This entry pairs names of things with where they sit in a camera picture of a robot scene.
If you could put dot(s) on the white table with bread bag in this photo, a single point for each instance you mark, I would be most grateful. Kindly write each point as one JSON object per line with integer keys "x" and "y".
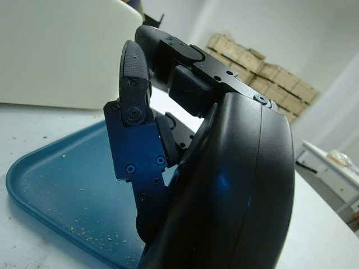
{"x": 322, "y": 173}

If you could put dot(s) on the stacked wooden crates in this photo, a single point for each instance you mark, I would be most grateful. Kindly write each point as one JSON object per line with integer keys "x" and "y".
{"x": 275, "y": 78}

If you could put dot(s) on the white two-slot toaster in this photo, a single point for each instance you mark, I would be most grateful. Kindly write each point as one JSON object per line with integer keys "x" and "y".
{"x": 56, "y": 56}

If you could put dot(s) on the clear bag of bread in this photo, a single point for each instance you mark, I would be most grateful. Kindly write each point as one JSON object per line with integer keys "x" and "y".
{"x": 339, "y": 158}

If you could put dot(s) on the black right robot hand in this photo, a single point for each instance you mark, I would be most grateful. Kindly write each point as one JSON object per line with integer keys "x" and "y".
{"x": 224, "y": 182}

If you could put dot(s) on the blue plastic tray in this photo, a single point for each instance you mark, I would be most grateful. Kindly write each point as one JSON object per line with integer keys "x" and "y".
{"x": 70, "y": 182}

